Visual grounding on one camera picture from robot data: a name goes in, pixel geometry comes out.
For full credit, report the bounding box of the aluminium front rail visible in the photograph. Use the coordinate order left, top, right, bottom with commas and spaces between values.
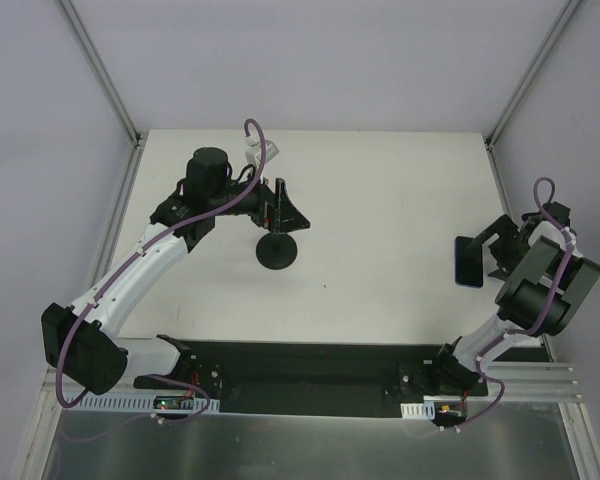
486, 362, 584, 403

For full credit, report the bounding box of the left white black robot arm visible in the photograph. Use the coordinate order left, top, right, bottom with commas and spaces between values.
41, 141, 310, 395

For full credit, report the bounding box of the blue cased smartphone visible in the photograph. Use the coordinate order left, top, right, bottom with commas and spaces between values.
454, 236, 484, 288

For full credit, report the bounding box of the aluminium frame post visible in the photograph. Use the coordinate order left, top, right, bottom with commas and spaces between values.
54, 0, 141, 146
484, 0, 586, 151

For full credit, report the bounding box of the left aluminium frame post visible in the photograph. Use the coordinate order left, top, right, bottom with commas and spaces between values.
54, 0, 141, 146

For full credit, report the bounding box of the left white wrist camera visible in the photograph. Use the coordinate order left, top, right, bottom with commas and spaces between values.
245, 137, 279, 169

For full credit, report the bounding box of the left white slotted cable duct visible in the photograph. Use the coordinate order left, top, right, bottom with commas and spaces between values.
73, 393, 220, 415

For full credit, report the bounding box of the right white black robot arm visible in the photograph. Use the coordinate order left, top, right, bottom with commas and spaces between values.
422, 201, 600, 395

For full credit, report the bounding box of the right aluminium frame post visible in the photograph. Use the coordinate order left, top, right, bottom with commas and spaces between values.
484, 0, 586, 151

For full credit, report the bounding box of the left green lit circuit board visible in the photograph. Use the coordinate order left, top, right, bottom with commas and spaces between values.
153, 395, 195, 411

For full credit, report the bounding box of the white slotted cable duct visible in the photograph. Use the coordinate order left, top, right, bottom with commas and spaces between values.
73, 393, 220, 415
400, 401, 436, 421

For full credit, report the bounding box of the black phone stand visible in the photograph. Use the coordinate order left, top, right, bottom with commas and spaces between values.
255, 231, 298, 271

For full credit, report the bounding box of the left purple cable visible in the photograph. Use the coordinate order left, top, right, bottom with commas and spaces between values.
54, 118, 271, 444

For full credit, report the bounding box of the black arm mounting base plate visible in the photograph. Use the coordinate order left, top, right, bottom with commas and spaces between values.
132, 338, 501, 416

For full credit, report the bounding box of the right white slotted cable duct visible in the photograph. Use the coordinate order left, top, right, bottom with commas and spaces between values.
400, 401, 436, 421

